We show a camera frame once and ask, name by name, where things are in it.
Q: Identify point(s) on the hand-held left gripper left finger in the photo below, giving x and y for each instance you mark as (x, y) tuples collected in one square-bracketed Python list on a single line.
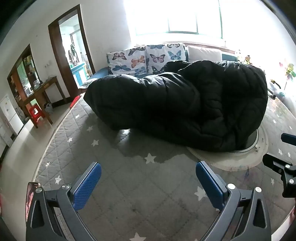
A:
[(89, 183)]

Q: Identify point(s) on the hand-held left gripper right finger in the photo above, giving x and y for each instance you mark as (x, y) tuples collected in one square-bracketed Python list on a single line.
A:
[(208, 183)]

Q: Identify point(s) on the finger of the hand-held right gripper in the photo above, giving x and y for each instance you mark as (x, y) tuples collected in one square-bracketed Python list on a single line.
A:
[(277, 163), (289, 138)]

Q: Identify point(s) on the black down jacket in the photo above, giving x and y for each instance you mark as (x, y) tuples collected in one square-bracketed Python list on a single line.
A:
[(173, 104)]

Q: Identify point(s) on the round white fringed rug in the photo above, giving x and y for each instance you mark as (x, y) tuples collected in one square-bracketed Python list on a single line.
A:
[(231, 162)]

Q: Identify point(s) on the grey star quilted mat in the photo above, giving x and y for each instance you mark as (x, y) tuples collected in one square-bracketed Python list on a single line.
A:
[(150, 185)]

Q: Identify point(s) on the red smartphone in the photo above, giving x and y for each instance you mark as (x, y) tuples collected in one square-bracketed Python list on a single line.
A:
[(31, 199)]

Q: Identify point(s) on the colourful pinwheel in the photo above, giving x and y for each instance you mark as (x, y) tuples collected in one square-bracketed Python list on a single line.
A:
[(289, 71)]

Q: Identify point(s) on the red plastic stool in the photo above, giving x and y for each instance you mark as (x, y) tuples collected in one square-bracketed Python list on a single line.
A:
[(34, 113)]

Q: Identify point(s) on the green brown plush toy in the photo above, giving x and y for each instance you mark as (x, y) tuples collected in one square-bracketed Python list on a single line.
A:
[(247, 60)]

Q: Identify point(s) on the wooden table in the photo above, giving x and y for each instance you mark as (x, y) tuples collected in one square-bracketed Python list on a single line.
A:
[(39, 90)]

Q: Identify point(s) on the blue sofa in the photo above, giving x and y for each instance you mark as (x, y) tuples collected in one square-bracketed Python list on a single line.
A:
[(99, 73)]

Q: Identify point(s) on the blue cabinet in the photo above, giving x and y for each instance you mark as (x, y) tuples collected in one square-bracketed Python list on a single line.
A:
[(78, 71)]

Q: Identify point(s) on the beige pillow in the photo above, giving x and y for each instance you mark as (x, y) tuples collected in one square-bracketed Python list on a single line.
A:
[(203, 53)]

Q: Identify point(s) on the butterfly print pillow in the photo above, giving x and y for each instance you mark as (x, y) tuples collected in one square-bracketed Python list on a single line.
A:
[(164, 55), (124, 61)]

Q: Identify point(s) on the wooden display cabinet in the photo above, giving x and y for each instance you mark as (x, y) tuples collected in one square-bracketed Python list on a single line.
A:
[(20, 69)]

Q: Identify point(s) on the brown door frame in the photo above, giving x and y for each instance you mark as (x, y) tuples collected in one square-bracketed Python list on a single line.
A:
[(57, 46)]

